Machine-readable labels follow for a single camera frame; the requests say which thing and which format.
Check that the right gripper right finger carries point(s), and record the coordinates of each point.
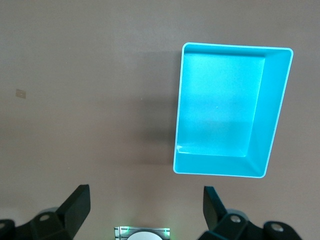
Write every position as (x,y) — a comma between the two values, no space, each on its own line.
(220,225)

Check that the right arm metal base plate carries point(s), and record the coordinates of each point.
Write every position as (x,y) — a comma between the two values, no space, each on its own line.
(120,233)

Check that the turquoise plastic bin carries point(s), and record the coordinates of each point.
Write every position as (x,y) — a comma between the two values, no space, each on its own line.
(220,100)

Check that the small brown tape patch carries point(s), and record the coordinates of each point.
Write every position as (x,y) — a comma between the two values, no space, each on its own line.
(21,93)

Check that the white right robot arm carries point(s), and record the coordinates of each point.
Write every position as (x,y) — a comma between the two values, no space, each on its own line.
(145,237)

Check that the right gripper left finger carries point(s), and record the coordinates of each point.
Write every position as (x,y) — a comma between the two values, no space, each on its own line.
(67,217)

